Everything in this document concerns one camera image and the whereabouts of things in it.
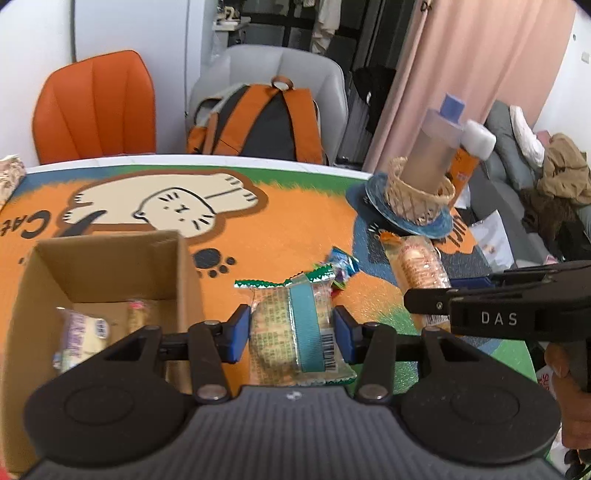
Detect brown cardboard box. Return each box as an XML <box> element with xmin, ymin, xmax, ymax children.
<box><xmin>0</xmin><ymin>230</ymin><xmax>206</xmax><ymax>472</ymax></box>

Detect orange and black backpack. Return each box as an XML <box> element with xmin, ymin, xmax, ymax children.
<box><xmin>186</xmin><ymin>76</ymin><xmax>329</xmax><ymax>166</ymax></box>

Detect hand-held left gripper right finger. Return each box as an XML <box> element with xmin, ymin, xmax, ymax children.
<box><xmin>333</xmin><ymin>305</ymin><xmax>481</xmax><ymax>404</ymax></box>

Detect white shelf unit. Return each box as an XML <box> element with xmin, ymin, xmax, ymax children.
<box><xmin>212</xmin><ymin>7</ymin><xmax>253</xmax><ymax>48</ymax></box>

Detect pale purple snack packet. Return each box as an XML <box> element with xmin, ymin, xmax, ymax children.
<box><xmin>52</xmin><ymin>307</ymin><xmax>112</xmax><ymax>374</ymax></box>

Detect orange chair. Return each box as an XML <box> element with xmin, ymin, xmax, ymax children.
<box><xmin>32</xmin><ymin>50</ymin><xmax>158</xmax><ymax>165</ymax></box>

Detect red white printed bag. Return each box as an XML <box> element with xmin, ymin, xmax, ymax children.
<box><xmin>534</xmin><ymin>364</ymin><xmax>559</xmax><ymax>398</ymax></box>

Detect black bag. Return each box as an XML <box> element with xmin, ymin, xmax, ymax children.
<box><xmin>335</xmin><ymin>65</ymin><xmax>398</xmax><ymax>165</ymax></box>

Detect brown clothes pile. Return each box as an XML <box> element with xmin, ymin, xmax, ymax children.
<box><xmin>522</xmin><ymin>134</ymin><xmax>591</xmax><ymax>241</ymax></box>

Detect white pillow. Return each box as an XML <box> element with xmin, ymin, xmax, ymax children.
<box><xmin>509</xmin><ymin>105</ymin><xmax>546</xmax><ymax>169</ymax></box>

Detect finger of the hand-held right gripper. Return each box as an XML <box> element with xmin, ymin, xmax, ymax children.
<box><xmin>450</xmin><ymin>261</ymin><xmax>591</xmax><ymax>290</ymax></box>
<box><xmin>403</xmin><ymin>286</ymin><xmax>455</xmax><ymax>317</ymax></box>

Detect small wicker basket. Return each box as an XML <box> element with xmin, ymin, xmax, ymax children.
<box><xmin>385</xmin><ymin>157</ymin><xmax>456</xmax><ymax>228</ymax></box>

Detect teal striped cracker packet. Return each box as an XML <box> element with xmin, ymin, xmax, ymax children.
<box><xmin>235</xmin><ymin>274</ymin><xmax>358</xmax><ymax>387</ymax></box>

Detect grey chair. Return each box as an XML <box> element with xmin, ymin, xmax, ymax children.
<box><xmin>187</xmin><ymin>44</ymin><xmax>349</xmax><ymax>165</ymax></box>

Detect patterned tissue box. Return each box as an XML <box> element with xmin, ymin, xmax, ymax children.
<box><xmin>0</xmin><ymin>156</ymin><xmax>27</xmax><ymax>209</ymax></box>

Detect small teal candy packet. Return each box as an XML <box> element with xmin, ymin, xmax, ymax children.
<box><xmin>329</xmin><ymin>246</ymin><xmax>361</xmax><ymax>290</ymax></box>

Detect hanging white garment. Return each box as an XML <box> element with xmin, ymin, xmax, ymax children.
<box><xmin>309</xmin><ymin>0</ymin><xmax>343</xmax><ymax>54</ymax></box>

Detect colourful printed table mat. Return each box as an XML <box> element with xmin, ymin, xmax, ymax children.
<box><xmin>0</xmin><ymin>154</ymin><xmax>537</xmax><ymax>462</ymax></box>

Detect orange round-cracker packet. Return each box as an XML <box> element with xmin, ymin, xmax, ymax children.
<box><xmin>388</xmin><ymin>234</ymin><xmax>452</xmax><ymax>329</ymax></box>

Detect green white small candy packet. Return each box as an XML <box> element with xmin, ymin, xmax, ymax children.
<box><xmin>307</xmin><ymin>263</ymin><xmax>336</xmax><ymax>284</ymax></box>

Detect pink curtain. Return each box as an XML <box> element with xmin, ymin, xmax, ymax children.
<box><xmin>362</xmin><ymin>0</ymin><xmax>578</xmax><ymax>174</ymax></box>

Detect grey sofa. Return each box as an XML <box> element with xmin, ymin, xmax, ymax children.
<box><xmin>466</xmin><ymin>100</ymin><xmax>591</xmax><ymax>269</ymax></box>

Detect person's right hand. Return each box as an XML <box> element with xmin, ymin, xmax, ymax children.
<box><xmin>544</xmin><ymin>344</ymin><xmax>591</xmax><ymax>450</ymax></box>

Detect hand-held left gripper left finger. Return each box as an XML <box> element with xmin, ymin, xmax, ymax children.
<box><xmin>104</xmin><ymin>304</ymin><xmax>252</xmax><ymax>404</ymax></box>

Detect white plastic packet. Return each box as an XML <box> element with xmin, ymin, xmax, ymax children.
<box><xmin>470</xmin><ymin>209</ymin><xmax>516</xmax><ymax>271</ymax></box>

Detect orange bottle with white cap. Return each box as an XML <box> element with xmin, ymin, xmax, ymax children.
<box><xmin>445</xmin><ymin>120</ymin><xmax>498</xmax><ymax>208</ymax></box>

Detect clear bottle with blue cap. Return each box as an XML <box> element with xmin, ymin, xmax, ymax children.
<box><xmin>404</xmin><ymin>93</ymin><xmax>467</xmax><ymax>192</ymax></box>

